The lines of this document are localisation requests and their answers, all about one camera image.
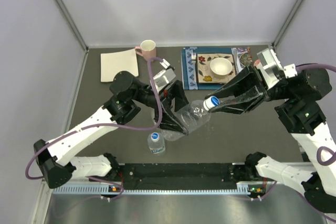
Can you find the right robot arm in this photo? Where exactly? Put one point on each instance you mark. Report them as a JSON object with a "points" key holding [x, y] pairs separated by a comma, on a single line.
{"points": [[300, 88]]}

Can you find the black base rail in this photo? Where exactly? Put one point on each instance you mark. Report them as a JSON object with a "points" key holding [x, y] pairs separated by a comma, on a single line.
{"points": [[179, 176]]}

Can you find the clear label-free plastic bottle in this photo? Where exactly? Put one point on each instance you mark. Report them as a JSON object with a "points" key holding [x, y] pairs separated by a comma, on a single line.
{"points": [[193, 116]]}

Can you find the pink mug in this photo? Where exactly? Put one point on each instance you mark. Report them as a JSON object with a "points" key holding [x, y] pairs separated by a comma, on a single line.
{"points": [[147, 49]]}

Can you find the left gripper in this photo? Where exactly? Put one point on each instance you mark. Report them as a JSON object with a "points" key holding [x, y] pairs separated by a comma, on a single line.
{"points": [[175, 89]]}

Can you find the blue patterned placemat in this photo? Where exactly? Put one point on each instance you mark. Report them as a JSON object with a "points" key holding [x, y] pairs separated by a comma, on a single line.
{"points": [[189, 70]]}

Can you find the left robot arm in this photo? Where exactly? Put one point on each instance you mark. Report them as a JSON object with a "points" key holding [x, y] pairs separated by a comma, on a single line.
{"points": [[57, 158]]}

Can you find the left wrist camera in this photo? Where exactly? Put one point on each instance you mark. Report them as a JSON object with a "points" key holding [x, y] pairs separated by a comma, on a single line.
{"points": [[165, 76]]}

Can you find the white bowl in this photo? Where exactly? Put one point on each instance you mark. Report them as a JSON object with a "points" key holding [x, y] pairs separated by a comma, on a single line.
{"points": [[221, 66]]}

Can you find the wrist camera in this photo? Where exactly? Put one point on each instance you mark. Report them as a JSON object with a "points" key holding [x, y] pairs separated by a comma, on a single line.
{"points": [[271, 69], [165, 76]]}

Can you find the white square plate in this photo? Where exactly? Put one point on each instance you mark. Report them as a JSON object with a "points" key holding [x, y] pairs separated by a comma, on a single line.
{"points": [[115, 62]]}

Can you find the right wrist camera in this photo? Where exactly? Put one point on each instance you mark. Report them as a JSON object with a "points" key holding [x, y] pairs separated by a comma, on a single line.
{"points": [[271, 69]]}

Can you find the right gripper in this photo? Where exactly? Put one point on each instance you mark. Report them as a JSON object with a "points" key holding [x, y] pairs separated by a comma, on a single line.
{"points": [[250, 78]]}

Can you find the small blue-cap water bottle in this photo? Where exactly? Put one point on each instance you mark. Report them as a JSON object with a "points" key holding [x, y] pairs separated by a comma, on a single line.
{"points": [[156, 143]]}

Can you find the floral square plate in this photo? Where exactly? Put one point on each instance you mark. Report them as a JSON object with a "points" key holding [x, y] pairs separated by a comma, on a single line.
{"points": [[204, 74]]}

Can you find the blue white bottle cap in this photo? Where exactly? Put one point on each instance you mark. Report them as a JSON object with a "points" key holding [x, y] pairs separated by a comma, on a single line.
{"points": [[210, 103]]}

